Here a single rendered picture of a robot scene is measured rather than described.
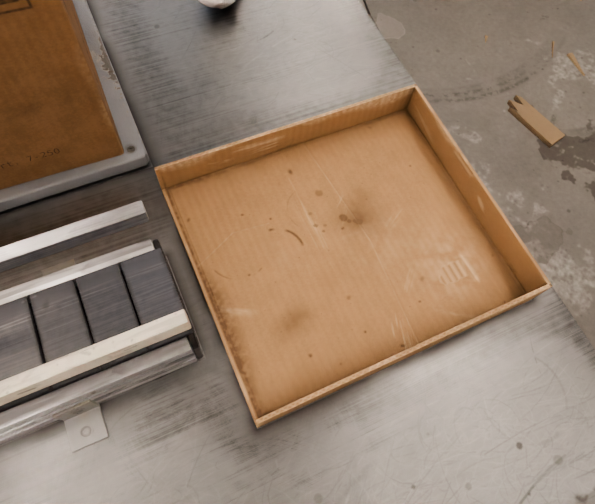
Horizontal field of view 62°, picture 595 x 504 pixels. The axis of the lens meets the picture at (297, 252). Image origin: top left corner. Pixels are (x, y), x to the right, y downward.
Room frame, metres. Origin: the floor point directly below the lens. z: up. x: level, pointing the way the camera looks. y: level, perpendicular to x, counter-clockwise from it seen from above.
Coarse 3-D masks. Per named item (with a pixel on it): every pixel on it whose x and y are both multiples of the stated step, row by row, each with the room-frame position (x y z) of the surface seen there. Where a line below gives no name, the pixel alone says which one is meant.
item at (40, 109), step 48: (0, 0) 0.25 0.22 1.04; (48, 0) 0.26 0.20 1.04; (0, 48) 0.24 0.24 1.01; (48, 48) 0.25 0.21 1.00; (0, 96) 0.23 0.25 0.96; (48, 96) 0.24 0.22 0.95; (96, 96) 0.26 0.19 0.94; (0, 144) 0.21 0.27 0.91; (48, 144) 0.23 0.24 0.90; (96, 144) 0.25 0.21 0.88
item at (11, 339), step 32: (160, 256) 0.15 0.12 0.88; (64, 288) 0.11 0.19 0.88; (96, 288) 0.11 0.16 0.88; (128, 288) 0.12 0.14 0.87; (160, 288) 0.12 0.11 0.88; (0, 320) 0.07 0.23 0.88; (32, 320) 0.08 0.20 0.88; (64, 320) 0.08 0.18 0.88; (96, 320) 0.09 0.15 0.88; (128, 320) 0.09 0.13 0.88; (0, 352) 0.05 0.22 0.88; (32, 352) 0.05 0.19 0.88; (64, 352) 0.06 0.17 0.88; (64, 384) 0.03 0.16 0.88
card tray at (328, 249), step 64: (320, 128) 0.35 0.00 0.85; (384, 128) 0.38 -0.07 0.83; (192, 192) 0.25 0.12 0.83; (256, 192) 0.26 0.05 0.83; (320, 192) 0.28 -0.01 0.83; (384, 192) 0.29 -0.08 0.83; (448, 192) 0.31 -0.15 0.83; (192, 256) 0.18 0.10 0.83; (256, 256) 0.19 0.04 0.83; (320, 256) 0.20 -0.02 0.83; (384, 256) 0.22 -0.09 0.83; (448, 256) 0.23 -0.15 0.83; (512, 256) 0.24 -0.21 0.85; (256, 320) 0.12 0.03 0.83; (320, 320) 0.14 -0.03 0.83; (384, 320) 0.15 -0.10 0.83; (448, 320) 0.16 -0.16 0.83; (256, 384) 0.07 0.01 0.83; (320, 384) 0.08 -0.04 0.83
